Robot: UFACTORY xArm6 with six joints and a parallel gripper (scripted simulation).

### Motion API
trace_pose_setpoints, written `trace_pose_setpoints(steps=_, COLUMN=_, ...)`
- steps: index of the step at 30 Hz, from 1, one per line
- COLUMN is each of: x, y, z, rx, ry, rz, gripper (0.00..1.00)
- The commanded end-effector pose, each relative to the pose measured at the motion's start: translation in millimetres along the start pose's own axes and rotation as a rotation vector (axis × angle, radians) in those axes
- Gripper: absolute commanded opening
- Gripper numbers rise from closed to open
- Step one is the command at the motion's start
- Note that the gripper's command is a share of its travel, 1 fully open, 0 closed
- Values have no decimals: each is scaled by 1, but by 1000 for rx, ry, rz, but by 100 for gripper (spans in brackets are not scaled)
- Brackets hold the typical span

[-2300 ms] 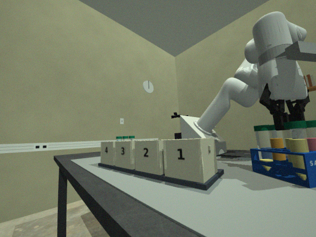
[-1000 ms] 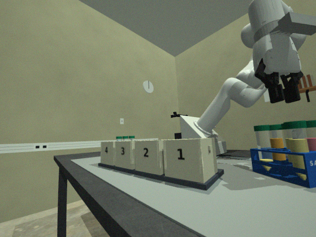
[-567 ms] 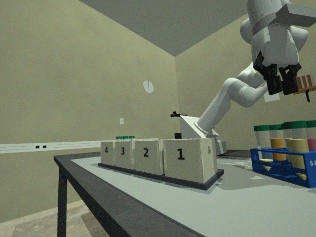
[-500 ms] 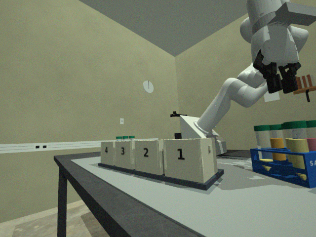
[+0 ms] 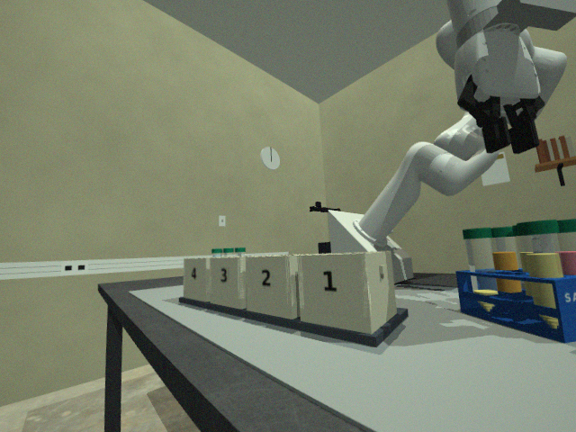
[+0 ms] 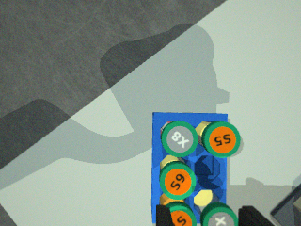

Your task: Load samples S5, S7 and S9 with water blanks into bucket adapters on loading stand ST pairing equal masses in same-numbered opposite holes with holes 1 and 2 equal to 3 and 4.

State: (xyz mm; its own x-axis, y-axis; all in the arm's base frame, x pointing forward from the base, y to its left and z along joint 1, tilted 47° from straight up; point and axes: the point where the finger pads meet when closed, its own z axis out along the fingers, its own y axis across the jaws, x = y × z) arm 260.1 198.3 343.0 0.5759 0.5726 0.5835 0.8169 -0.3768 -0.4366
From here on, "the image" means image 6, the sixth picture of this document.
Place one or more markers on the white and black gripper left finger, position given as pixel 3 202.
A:
pixel 163 216

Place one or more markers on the blue tube rack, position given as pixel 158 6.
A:
pixel 200 161

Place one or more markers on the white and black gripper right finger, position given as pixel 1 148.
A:
pixel 250 216

